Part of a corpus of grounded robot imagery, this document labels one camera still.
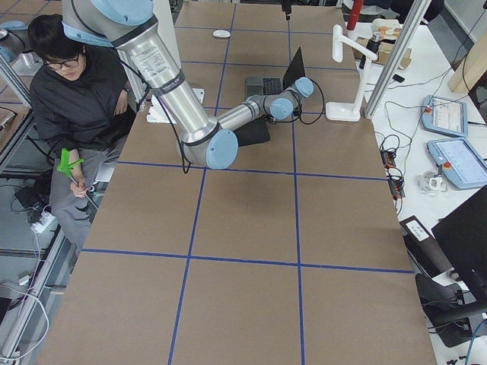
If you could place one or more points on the white desk lamp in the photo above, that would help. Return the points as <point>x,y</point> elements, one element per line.
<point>346,105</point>

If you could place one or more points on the person in black jacket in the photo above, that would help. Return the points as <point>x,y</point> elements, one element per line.
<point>79,98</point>

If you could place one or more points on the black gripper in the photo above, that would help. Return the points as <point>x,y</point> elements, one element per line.
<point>287,7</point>

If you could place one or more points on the cardboard box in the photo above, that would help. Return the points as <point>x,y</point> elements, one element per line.
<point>385,51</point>

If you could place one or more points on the grey laptop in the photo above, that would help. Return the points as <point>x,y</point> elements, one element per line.
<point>267,85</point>

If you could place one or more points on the aluminium frame post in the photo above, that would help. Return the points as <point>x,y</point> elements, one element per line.
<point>413,20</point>

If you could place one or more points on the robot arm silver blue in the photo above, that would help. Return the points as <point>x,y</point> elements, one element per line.
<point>131,26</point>

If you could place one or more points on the blue teach pendant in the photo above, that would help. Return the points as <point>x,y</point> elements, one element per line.
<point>459,162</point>
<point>445,116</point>

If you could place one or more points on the red cylinder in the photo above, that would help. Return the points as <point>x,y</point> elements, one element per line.
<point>354,14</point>

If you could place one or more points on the blue teach pendant far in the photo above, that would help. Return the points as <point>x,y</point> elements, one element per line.
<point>445,116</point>

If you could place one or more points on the black mouse pad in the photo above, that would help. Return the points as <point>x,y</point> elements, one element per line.
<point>255,132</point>

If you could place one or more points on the green grabber tool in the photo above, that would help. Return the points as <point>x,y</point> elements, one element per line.
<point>70,166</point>

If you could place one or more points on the blue teach pendant near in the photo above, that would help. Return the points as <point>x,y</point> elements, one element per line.
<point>459,162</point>

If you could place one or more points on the black monitor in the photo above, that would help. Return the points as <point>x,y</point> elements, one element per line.
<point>462,237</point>

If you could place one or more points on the white computer mouse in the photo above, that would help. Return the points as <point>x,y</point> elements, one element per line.
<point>221,34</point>

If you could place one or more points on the black water bottle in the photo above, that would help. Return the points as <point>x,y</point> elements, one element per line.
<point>372,45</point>

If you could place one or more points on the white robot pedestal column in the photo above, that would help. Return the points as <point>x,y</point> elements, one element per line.
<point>167,33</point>

